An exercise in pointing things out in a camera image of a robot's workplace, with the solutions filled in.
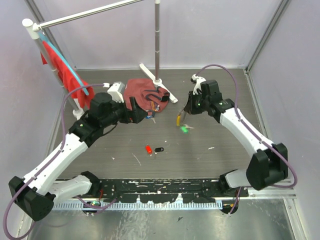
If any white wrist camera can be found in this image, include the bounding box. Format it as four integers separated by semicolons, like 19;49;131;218
190;74;207;95
107;81;126;103

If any blue tagged key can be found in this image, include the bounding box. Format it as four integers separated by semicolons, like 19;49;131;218
145;111;156;124

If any keyring with yellow tag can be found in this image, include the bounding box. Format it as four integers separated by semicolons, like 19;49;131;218
176;108;188;127

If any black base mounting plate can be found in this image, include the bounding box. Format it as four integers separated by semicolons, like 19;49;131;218
82;178;238;204

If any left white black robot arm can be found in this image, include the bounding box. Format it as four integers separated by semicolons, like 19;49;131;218
8;92;148;222

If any green tagged key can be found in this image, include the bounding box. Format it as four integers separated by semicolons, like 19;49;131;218
180;124;194;134

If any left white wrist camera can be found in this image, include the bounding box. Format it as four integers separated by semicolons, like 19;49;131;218
107;81;126;103

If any blue clothes hanger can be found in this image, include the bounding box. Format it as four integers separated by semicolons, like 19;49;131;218
37;31;85;87

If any red tagged key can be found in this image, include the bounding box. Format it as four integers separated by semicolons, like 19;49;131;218
145;145;153;155

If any aluminium frame post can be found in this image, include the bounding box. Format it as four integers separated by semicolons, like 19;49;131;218
245;0;292;73
23;0;77;69

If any aluminium frame post left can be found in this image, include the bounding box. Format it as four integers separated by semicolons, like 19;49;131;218
23;0;77;69

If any white slotted cable duct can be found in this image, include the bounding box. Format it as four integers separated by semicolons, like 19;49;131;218
53;197;223;211

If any maroon cloth bag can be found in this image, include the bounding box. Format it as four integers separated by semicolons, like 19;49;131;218
123;78;170;116

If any aluminium frame post right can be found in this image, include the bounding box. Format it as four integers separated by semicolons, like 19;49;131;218
245;0;292;73

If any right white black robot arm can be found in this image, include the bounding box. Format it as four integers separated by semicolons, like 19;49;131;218
176;76;289;197

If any red hanging cloth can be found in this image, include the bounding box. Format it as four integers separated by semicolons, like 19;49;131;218
42;41;95;109

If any white metal clothes rack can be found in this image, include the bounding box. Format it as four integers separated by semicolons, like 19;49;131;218
21;0;179;120

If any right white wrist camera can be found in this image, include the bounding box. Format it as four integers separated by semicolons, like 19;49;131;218
190;74;207;95

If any black tagged key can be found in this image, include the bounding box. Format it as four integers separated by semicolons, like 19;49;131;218
154;147;164;153

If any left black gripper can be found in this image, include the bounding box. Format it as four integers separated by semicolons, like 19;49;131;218
101;96;149;129

